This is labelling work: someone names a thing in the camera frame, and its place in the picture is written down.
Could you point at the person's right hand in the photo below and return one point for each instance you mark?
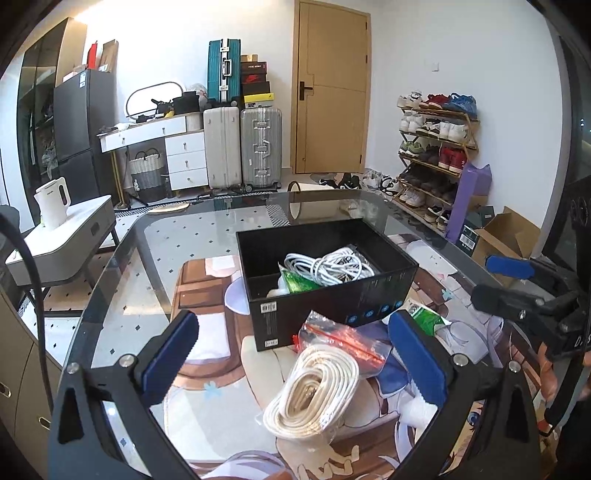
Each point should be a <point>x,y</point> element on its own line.
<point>549,381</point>

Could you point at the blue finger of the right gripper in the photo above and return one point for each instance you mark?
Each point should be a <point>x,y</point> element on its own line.
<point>510,267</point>
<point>524,309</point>

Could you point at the white plush toy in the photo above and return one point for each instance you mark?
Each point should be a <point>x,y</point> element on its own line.
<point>277,292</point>

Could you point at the wooden door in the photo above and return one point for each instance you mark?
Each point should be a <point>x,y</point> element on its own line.
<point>331,88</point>

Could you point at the oval vanity mirror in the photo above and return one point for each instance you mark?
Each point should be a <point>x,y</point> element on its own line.
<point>152,101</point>

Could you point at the stack of shoe boxes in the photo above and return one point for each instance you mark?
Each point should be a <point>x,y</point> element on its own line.
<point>256,89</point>

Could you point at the tall black glass cabinet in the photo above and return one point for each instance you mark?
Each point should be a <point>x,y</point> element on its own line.
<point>45,64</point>

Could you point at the open cardboard box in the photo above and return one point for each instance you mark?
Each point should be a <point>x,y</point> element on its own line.
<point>508,234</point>

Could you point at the white electric kettle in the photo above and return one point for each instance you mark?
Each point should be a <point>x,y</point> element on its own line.
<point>53,199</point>

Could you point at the woven laundry basket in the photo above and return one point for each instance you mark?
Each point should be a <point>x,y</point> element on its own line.
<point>147,172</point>

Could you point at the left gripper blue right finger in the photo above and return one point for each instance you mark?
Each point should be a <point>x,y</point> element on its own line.
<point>423,356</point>

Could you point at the teal suitcase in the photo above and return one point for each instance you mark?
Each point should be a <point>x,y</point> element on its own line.
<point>224,84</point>

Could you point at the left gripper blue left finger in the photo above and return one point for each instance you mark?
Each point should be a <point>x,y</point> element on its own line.
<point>162,357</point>

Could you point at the silver suitcase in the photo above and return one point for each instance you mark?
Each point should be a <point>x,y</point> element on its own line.
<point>261,140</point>

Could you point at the white suitcase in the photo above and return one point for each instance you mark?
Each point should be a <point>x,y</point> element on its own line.
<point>222,147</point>

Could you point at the green medicine sachet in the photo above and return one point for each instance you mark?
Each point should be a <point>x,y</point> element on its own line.
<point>428,320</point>
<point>291,282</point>

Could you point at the white dressing desk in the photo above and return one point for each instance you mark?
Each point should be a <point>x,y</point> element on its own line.
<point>180,141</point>

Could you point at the white foam piece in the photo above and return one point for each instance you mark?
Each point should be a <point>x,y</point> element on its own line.
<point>418,413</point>

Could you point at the white low coffee table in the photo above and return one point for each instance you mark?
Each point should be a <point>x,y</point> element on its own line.
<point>63,254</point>

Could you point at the black cardboard box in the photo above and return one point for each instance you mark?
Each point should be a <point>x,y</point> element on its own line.
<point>363,275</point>

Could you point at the shoe rack with shoes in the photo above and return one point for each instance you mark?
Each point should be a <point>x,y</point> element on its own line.
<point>438,140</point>

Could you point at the black refrigerator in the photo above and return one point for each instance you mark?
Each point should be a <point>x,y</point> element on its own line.
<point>84,106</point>

